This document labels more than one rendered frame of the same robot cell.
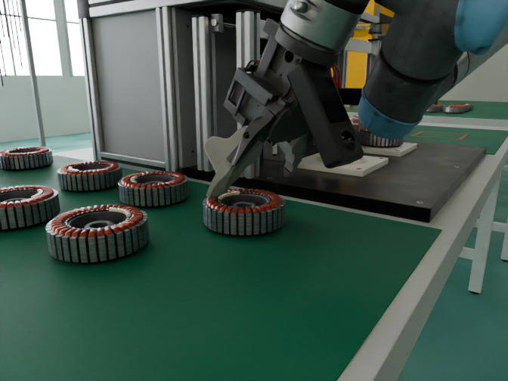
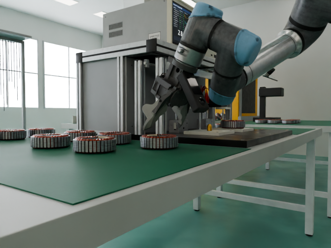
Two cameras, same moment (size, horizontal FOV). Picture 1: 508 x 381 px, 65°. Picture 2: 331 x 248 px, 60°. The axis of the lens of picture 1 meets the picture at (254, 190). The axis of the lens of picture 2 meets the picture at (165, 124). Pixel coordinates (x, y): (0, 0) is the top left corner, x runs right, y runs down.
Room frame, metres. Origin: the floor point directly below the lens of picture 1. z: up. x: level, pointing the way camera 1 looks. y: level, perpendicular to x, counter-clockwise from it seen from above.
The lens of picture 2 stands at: (-0.32, 0.00, 0.85)
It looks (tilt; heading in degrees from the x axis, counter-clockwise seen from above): 2 degrees down; 0
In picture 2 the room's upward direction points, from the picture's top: straight up
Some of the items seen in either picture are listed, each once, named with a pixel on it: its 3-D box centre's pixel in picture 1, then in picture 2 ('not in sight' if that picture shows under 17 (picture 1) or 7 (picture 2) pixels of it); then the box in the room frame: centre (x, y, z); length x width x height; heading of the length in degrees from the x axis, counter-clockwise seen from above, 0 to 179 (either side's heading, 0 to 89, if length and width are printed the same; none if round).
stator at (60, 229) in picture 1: (100, 230); (94, 144); (0.45, 0.18, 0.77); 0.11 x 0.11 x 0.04
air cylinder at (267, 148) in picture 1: (281, 145); (178, 125); (0.90, -0.06, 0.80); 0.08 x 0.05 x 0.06; 145
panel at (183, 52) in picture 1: (270, 88); (173, 99); (1.07, -0.04, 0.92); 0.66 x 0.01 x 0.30; 145
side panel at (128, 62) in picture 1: (130, 95); (100, 99); (0.88, 0.26, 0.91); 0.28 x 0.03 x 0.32; 55
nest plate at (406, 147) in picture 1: (379, 147); (232, 129); (1.02, -0.32, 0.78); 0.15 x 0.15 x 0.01; 55
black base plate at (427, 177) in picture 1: (355, 160); (218, 134); (0.93, -0.24, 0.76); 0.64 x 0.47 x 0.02; 145
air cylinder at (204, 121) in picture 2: not in sight; (204, 124); (1.10, -0.20, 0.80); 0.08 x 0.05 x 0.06; 145
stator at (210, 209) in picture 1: (243, 210); (159, 141); (0.53, 0.01, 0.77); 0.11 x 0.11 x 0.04
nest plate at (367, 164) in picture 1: (341, 162); (209, 132); (0.82, -0.18, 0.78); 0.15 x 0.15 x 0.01; 55
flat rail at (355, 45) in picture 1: (327, 41); (201, 74); (0.98, -0.17, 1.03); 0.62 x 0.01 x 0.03; 145
